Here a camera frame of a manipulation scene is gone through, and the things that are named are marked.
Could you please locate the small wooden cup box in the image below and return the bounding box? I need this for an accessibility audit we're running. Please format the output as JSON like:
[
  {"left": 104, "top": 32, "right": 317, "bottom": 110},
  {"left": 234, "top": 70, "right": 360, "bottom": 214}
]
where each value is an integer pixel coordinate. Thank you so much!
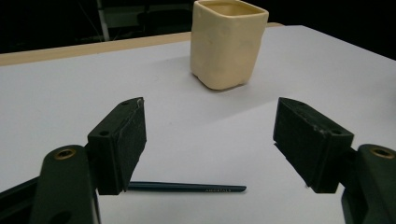
[{"left": 189, "top": 0, "right": 270, "bottom": 91}]

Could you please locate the light wooden table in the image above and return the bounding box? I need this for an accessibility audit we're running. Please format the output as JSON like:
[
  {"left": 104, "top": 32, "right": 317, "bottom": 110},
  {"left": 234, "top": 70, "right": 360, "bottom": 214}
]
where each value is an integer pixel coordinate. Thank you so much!
[{"left": 0, "top": 21, "right": 284, "bottom": 67}]

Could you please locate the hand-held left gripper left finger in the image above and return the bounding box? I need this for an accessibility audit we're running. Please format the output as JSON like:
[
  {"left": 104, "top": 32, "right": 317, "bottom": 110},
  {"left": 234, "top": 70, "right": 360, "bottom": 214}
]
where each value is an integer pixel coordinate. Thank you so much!
[{"left": 87, "top": 96, "right": 148, "bottom": 196}]

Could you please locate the dark blue pen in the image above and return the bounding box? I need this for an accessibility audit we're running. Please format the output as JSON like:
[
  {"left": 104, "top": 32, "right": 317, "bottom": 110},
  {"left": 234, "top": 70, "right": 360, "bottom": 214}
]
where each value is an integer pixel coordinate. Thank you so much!
[{"left": 127, "top": 181, "right": 248, "bottom": 193}]

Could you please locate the white paper sheet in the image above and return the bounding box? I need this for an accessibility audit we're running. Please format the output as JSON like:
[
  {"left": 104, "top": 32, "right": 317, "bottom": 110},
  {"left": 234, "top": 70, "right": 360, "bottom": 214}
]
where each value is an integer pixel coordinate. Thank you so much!
[{"left": 0, "top": 24, "right": 396, "bottom": 224}]

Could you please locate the white metal table leg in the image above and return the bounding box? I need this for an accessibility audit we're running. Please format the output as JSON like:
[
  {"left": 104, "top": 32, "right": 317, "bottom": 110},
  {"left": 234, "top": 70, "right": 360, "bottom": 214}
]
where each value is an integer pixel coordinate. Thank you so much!
[{"left": 95, "top": 0, "right": 111, "bottom": 42}]

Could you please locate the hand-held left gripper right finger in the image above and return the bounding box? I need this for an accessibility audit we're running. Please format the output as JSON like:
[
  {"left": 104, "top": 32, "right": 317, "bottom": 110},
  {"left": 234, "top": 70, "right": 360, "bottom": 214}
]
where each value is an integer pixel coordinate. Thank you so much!
[{"left": 273, "top": 96, "right": 356, "bottom": 194}]

